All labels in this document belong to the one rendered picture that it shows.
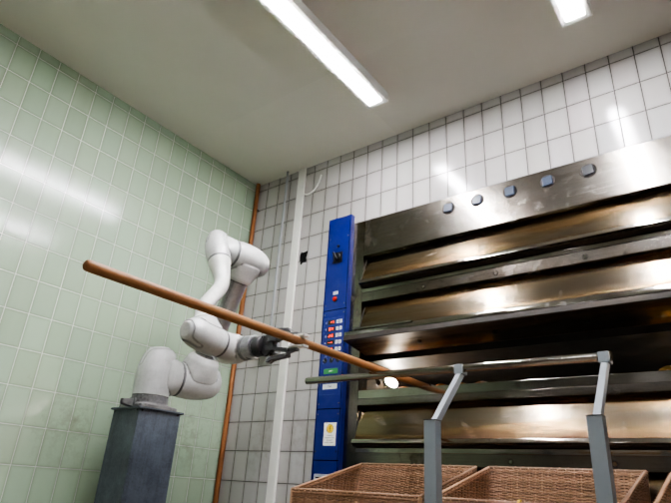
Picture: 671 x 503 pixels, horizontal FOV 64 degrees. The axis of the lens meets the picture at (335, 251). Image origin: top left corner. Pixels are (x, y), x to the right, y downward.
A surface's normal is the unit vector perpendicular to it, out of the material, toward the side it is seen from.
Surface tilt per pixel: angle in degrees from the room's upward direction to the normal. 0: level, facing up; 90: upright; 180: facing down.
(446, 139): 90
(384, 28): 180
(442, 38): 180
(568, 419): 70
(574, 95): 90
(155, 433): 90
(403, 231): 90
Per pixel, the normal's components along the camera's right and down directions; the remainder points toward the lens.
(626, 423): -0.54, -0.65
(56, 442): 0.80, -0.20
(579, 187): -0.60, -0.36
